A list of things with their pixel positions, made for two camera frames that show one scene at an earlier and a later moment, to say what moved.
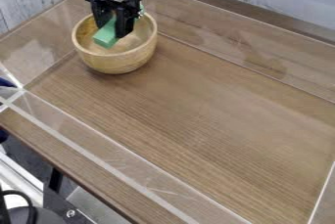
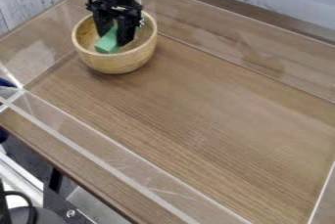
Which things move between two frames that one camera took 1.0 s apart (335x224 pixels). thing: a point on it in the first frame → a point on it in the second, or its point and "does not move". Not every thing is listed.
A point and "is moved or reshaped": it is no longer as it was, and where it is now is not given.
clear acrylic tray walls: x=221 y=124 does not move
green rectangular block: x=107 y=36 is moved or reshaped
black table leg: x=55 y=180 does not move
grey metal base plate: x=56 y=202 does not move
